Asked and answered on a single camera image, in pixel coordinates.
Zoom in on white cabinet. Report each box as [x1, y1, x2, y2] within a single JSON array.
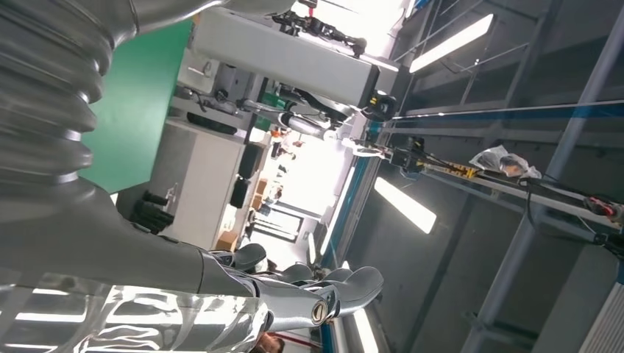
[[146, 119, 248, 250]]

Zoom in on small cardboard box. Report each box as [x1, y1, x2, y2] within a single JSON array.
[[216, 230, 241, 253]]

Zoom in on white machine with column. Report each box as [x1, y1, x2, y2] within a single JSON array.
[[175, 7, 401, 142]]

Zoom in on long ceiling light panel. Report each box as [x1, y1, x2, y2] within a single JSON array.
[[352, 309, 380, 353], [409, 13, 494, 74], [374, 176, 439, 235]]

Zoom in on black yellow hoist block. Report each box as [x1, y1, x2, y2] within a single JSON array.
[[363, 90, 398, 123]]

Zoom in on clear plastic bag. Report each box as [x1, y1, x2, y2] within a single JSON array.
[[469, 145, 543, 179]]

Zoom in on metal overhead rail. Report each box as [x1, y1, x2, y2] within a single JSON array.
[[385, 143, 624, 231]]

